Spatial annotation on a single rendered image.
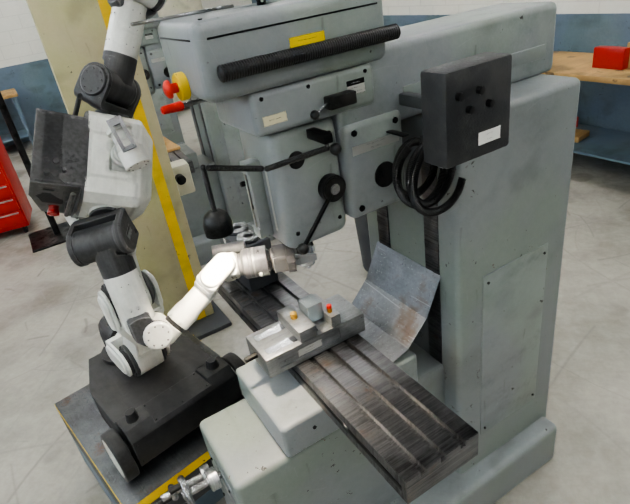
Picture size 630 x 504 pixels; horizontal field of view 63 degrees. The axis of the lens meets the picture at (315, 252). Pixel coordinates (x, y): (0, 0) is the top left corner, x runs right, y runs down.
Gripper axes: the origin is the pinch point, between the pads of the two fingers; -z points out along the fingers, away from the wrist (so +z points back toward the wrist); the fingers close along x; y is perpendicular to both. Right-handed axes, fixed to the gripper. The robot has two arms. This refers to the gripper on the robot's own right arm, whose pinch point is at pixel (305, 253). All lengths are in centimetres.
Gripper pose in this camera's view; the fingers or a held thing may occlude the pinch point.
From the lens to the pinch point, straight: 149.4
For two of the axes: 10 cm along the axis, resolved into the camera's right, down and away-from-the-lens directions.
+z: -9.9, 1.7, -0.3
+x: -1.1, -4.7, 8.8
